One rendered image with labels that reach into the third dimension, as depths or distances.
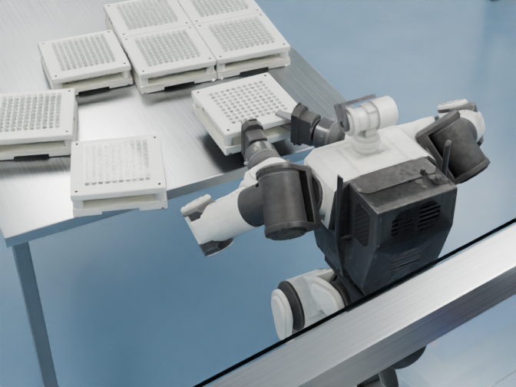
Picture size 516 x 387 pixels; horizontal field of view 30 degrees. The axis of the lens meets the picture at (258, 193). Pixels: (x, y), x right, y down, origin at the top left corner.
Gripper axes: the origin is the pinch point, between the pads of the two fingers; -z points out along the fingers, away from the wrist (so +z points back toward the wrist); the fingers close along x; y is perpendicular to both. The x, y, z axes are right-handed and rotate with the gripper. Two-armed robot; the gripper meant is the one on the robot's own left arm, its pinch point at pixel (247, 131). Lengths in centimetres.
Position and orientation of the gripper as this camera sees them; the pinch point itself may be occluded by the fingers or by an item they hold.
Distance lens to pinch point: 261.4
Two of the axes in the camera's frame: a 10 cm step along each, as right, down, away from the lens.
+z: 3.0, 6.0, -7.4
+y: 9.5, -1.9, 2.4
